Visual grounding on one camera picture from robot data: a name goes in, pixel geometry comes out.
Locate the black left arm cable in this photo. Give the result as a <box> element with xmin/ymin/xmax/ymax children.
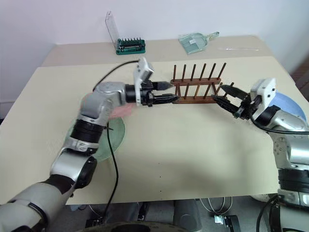
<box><xmin>94</xmin><ymin>59</ymin><xmax>120</xmax><ymax>223</ymax></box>

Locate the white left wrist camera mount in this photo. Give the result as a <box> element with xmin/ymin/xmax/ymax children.
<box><xmin>132</xmin><ymin>57</ymin><xmax>155</xmax><ymax>107</ymax></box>

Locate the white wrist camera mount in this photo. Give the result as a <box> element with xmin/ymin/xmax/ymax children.
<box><xmin>250</xmin><ymin>77</ymin><xmax>278</xmax><ymax>121</ymax></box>
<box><xmin>132</xmin><ymin>57</ymin><xmax>155</xmax><ymax>107</ymax></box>

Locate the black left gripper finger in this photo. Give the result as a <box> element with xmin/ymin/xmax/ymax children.
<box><xmin>151</xmin><ymin>81</ymin><xmax>175</xmax><ymax>91</ymax></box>
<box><xmin>150</xmin><ymin>93</ymin><xmax>180</xmax><ymax>105</ymax></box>

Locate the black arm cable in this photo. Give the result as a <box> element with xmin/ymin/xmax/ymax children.
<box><xmin>250</xmin><ymin>113</ymin><xmax>309</xmax><ymax>134</ymax></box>
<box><xmin>94</xmin><ymin>59</ymin><xmax>120</xmax><ymax>223</ymax></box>

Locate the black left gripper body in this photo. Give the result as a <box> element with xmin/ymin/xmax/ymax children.
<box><xmin>140</xmin><ymin>81</ymin><xmax>156</xmax><ymax>107</ymax></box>

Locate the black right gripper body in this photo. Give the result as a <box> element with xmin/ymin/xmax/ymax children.
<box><xmin>233</xmin><ymin>93</ymin><xmax>261</xmax><ymax>121</ymax></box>

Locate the pink plate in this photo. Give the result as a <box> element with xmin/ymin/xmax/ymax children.
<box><xmin>81</xmin><ymin>93</ymin><xmax>133</xmax><ymax>119</ymax></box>

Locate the clear plastic case lid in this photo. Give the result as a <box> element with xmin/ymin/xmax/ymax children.
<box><xmin>105</xmin><ymin>11</ymin><xmax>120</xmax><ymax>49</ymax></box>

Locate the black robot torso cable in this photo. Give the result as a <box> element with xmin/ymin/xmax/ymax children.
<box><xmin>257</xmin><ymin>195</ymin><xmax>278</xmax><ymax>230</ymax></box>

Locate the black metal bracket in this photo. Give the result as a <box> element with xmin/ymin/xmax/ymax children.
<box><xmin>214</xmin><ymin>214</ymin><xmax>239</xmax><ymax>229</ymax></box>

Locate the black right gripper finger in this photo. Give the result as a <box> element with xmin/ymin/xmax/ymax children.
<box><xmin>220</xmin><ymin>84</ymin><xmax>251</xmax><ymax>100</ymax></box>
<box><xmin>211</xmin><ymin>94</ymin><xmax>242</xmax><ymax>115</ymax></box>

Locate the white cable loop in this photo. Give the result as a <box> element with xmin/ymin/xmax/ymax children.
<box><xmin>200</xmin><ymin>197</ymin><xmax>232</xmax><ymax>215</ymax></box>

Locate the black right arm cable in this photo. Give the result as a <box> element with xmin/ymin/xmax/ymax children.
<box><xmin>250</xmin><ymin>113</ymin><xmax>309</xmax><ymax>134</ymax></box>

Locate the clear plastic dustpan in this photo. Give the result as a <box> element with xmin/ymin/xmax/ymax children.
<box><xmin>178</xmin><ymin>31</ymin><xmax>220</xmax><ymax>55</ymax></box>

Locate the brown wooden dish rack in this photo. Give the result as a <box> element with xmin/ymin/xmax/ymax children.
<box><xmin>170</xmin><ymin>62</ymin><xmax>235</xmax><ymax>104</ymax></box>

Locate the blue plate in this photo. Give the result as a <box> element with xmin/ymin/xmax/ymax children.
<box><xmin>267</xmin><ymin>91</ymin><xmax>306</xmax><ymax>121</ymax></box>

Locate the grey round pedestal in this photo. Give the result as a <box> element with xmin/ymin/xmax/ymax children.
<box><xmin>173</xmin><ymin>199</ymin><xmax>202</xmax><ymax>232</ymax></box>

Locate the green plate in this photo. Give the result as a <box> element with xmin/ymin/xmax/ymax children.
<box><xmin>66</xmin><ymin>116</ymin><xmax>126</xmax><ymax>162</ymax></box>

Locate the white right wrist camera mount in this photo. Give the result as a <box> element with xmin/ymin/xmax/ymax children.
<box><xmin>250</xmin><ymin>77</ymin><xmax>278</xmax><ymax>121</ymax></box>

